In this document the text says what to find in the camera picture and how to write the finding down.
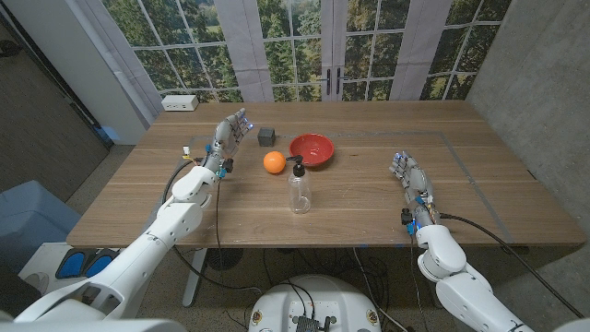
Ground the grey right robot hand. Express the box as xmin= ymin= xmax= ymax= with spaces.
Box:
xmin=388 ymin=150 xmax=440 ymax=229

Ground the blue foot pedal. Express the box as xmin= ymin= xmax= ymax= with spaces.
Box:
xmin=54 ymin=248 xmax=89 ymax=280
xmin=85 ymin=248 xmax=121 ymax=279

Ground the orange fruit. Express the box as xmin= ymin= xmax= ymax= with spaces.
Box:
xmin=263 ymin=150 xmax=288 ymax=175

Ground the dark grey block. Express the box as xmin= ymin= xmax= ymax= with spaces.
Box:
xmin=256 ymin=127 xmax=277 ymax=148

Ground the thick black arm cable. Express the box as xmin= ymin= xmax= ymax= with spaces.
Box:
xmin=161 ymin=146 xmax=263 ymax=296
xmin=439 ymin=212 xmax=585 ymax=320

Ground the white table leg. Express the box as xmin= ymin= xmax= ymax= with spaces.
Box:
xmin=181 ymin=247 xmax=209 ymax=309

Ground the black round floor fan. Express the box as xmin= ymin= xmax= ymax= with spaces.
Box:
xmin=205 ymin=247 xmax=244 ymax=272

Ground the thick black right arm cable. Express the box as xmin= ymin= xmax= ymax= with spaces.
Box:
xmin=439 ymin=212 xmax=585 ymax=320

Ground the white power strip box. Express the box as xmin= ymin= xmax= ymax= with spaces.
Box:
xmin=160 ymin=94 xmax=200 ymax=113

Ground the red bowl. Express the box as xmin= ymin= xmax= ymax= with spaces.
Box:
xmin=289 ymin=133 xmax=336 ymax=168

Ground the thin black cable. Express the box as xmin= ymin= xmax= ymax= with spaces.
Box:
xmin=213 ymin=177 xmax=226 ymax=262
xmin=407 ymin=232 xmax=426 ymax=332

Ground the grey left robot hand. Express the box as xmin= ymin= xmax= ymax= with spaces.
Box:
xmin=201 ymin=108 xmax=255 ymax=179

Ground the blue storage bin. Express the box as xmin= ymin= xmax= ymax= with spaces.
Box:
xmin=0 ymin=179 xmax=83 ymax=274

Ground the white floor platform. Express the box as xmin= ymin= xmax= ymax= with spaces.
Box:
xmin=17 ymin=241 xmax=139 ymax=299

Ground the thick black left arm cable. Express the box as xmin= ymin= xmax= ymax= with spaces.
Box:
xmin=161 ymin=146 xmax=263 ymax=296

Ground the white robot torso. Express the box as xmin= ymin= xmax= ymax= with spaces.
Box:
xmin=247 ymin=274 xmax=384 ymax=332

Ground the clear pump dispenser bottle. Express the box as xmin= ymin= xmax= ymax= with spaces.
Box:
xmin=285 ymin=155 xmax=313 ymax=215

